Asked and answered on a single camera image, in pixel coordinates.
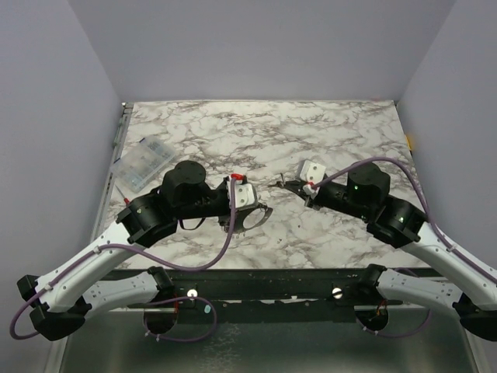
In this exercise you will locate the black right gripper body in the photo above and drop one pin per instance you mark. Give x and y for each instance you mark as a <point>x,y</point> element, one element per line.
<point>319,200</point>

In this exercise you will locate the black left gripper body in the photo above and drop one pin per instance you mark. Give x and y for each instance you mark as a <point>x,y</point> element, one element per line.
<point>224,216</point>

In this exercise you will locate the silver metal keyring holder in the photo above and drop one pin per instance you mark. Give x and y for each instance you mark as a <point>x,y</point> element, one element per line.
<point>250,218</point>

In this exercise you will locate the key with black tag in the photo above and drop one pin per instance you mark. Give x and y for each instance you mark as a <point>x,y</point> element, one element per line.
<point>279,180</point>

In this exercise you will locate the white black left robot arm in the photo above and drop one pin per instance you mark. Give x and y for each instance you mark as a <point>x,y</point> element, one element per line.
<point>116,269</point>

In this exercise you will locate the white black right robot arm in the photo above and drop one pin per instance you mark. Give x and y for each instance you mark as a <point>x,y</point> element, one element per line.
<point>362,191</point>

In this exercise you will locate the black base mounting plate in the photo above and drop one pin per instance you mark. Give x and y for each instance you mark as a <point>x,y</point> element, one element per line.
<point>270,296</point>

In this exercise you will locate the clear plastic screw organizer box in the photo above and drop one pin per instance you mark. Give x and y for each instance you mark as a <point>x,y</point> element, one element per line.
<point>136,169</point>

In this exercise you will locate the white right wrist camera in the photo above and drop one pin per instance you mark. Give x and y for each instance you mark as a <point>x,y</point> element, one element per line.
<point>309,171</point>

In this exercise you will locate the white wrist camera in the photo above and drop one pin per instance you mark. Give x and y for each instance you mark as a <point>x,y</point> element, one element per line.
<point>309,171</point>
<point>245,196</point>

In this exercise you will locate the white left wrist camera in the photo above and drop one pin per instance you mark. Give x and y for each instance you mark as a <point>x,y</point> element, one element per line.
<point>245,196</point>

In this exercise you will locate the blue red handled screwdriver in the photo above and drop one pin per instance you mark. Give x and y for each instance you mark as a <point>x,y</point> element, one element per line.
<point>122,195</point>

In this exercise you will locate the aluminium rail left edge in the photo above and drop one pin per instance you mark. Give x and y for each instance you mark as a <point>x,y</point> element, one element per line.
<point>109,204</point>

